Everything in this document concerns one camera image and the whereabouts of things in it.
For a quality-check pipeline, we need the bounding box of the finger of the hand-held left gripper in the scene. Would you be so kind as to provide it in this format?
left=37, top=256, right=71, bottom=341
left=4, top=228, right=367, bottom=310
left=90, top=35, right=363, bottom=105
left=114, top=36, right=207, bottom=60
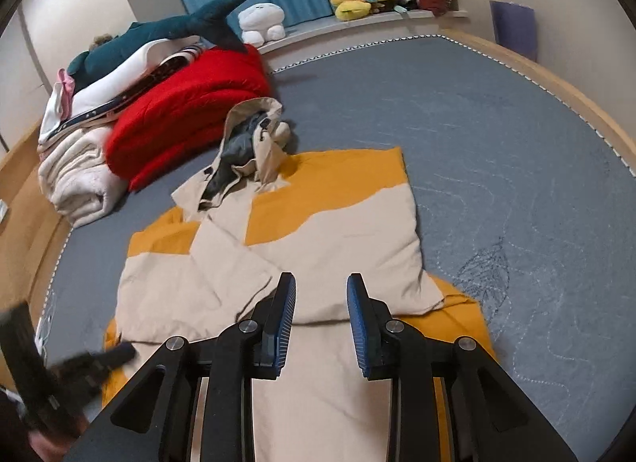
left=47, top=342, right=136, bottom=393

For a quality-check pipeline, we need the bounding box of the white window ledge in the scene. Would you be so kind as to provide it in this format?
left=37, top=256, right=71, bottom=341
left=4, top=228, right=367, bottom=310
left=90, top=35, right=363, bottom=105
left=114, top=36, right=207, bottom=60
left=257, top=9, right=469, bottom=54

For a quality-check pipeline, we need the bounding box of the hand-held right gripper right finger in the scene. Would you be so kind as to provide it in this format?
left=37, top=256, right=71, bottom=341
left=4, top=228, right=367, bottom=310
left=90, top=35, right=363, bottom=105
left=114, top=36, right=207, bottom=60
left=346, top=272, right=580, bottom=462

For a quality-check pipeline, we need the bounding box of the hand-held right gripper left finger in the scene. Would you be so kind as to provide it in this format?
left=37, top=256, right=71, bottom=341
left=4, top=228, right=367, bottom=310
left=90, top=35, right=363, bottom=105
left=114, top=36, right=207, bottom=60
left=62, top=272, right=297, bottom=462

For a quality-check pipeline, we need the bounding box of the wooden bed frame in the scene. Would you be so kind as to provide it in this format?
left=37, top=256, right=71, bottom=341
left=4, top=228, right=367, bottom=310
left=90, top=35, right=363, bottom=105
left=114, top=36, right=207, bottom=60
left=0, top=27, right=636, bottom=393

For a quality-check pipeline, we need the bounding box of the teal shark plush toy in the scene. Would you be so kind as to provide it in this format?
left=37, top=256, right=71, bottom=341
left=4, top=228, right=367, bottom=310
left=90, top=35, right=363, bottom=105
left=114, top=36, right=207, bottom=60
left=67, top=0, right=253, bottom=80

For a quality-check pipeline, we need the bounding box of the person's left forearm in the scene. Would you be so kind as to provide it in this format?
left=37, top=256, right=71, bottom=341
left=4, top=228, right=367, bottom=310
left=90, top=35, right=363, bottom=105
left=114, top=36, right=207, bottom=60
left=27, top=432, right=68, bottom=462

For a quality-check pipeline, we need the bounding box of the grey bed mattress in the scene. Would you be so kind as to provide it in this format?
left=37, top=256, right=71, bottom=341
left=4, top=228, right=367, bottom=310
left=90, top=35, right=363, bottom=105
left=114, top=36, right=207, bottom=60
left=37, top=35, right=636, bottom=462

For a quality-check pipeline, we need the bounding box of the red folded blanket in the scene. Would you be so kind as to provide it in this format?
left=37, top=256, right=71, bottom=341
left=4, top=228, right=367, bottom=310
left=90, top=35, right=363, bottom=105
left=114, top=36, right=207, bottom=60
left=106, top=45, right=273, bottom=192

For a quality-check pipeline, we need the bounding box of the white roll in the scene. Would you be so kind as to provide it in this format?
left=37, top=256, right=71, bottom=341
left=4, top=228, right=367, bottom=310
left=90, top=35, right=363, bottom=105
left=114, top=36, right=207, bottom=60
left=38, top=37, right=206, bottom=146

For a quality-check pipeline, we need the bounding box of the white plush toy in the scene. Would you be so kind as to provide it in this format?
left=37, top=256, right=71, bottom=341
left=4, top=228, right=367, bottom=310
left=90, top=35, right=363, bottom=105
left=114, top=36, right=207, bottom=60
left=237, top=3, right=287, bottom=45

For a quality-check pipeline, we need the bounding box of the purple box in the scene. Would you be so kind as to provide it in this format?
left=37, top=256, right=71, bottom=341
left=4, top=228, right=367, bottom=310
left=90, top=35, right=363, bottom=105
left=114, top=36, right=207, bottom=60
left=489, top=0, right=539, bottom=63

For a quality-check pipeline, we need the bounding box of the beige and orange jacket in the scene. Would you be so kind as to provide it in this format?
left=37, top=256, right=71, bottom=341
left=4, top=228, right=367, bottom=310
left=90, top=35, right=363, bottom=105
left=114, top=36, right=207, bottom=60
left=102, top=98, right=499, bottom=462

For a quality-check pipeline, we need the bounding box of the white folded blanket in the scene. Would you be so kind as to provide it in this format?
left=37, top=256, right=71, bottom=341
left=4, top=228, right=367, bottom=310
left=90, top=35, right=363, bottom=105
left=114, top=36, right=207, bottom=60
left=38, top=126, right=131, bottom=229

